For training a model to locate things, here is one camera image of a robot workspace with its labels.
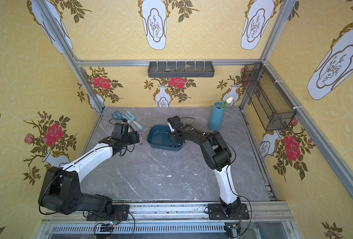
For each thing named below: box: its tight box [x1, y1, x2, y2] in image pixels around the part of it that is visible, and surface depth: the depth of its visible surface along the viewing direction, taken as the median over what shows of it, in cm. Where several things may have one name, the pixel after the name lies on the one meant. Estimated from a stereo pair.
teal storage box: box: [147, 124, 184, 151], surface depth 100 cm
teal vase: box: [207, 101, 225, 131], surface depth 100 cm
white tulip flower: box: [220, 96, 234, 110], surface depth 85 cm
